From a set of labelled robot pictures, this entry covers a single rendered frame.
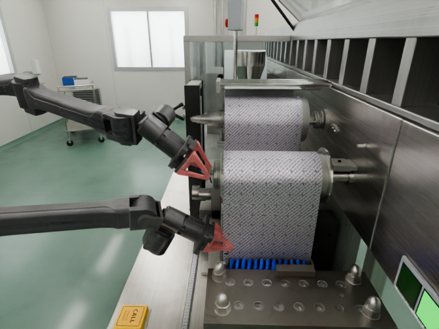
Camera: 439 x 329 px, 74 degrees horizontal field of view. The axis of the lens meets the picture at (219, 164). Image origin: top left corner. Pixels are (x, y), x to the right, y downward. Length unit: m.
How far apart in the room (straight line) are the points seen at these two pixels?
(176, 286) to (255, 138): 0.50
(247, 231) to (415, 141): 0.42
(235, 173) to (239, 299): 0.29
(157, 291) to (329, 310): 0.47
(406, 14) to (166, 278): 0.88
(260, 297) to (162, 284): 0.34
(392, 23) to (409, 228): 0.39
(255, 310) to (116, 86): 6.22
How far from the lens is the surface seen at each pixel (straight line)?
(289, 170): 0.71
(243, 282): 0.77
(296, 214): 0.76
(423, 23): 0.63
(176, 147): 0.70
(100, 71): 6.74
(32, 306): 2.40
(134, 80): 6.52
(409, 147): 0.61
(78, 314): 2.23
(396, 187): 0.64
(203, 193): 0.81
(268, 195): 0.72
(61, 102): 0.88
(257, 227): 0.77
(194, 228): 0.74
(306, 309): 0.73
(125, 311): 0.88
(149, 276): 0.99
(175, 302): 0.90
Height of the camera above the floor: 1.57
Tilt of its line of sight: 23 degrees down
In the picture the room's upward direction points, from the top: straight up
